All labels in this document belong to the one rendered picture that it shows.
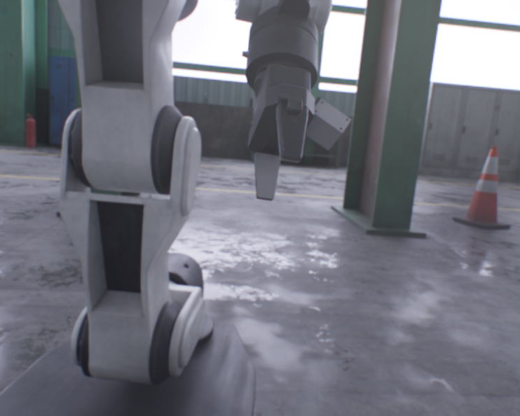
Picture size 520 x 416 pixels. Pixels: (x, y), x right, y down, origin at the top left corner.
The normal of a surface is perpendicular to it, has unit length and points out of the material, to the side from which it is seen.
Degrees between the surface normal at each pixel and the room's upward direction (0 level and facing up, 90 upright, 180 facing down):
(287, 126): 59
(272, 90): 65
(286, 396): 0
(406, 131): 90
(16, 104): 90
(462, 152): 90
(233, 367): 0
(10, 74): 90
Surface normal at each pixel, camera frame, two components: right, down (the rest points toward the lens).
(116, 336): -0.07, 0.18
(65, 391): 0.08, -0.98
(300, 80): 0.23, -0.36
